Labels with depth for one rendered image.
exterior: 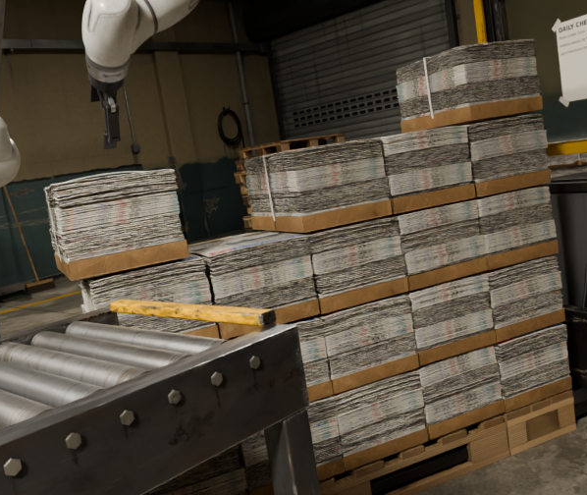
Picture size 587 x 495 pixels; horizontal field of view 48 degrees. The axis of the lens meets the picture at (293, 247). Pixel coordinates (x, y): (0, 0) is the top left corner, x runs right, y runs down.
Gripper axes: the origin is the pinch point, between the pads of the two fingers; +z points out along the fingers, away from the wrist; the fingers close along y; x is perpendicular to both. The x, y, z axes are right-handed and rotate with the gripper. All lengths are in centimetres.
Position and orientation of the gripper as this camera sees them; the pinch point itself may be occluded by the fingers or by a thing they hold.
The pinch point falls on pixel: (103, 121)
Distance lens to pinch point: 168.8
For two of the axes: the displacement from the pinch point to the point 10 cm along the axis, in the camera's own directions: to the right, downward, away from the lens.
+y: 3.2, 9.0, -3.0
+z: -2.9, 4.0, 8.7
